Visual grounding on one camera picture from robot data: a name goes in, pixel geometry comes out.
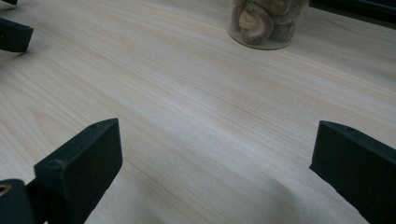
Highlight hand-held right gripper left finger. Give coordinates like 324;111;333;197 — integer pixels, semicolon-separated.
26;117;124;224

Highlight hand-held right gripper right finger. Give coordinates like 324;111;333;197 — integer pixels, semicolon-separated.
308;119;396;224

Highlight wooden-lid jar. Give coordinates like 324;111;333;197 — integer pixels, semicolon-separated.
227;0;310;51

